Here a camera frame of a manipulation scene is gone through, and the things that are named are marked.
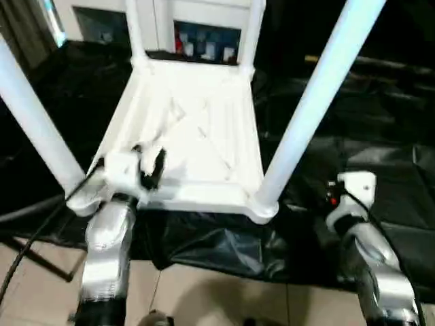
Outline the white plastic table top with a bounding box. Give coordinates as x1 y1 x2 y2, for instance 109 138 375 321
65 56 280 225

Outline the white plastic table leg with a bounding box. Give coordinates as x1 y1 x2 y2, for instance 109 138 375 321
237 0 266 74
0 35 86 204
124 0 152 67
260 0 388 218

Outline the black work mat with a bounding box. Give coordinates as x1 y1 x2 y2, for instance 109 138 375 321
0 39 435 293

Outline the white glass-door cabinet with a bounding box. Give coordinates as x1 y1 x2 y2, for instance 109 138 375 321
50 0 262 65

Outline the silver metal bar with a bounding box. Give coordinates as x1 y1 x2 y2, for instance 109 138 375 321
353 56 435 74

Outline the grey curtain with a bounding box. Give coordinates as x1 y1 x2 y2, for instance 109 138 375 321
0 0 57 69

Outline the large black box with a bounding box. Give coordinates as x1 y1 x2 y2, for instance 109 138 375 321
254 0 344 69

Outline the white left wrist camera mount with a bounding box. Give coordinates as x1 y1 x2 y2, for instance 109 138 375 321
101 151 152 204

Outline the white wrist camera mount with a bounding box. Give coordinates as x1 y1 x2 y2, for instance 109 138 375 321
325 171 379 237
101 151 152 204

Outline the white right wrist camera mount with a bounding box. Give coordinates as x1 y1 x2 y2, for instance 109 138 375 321
325 171 379 237

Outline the black metal frame leg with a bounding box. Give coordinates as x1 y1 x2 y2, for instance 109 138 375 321
5 237 74 283

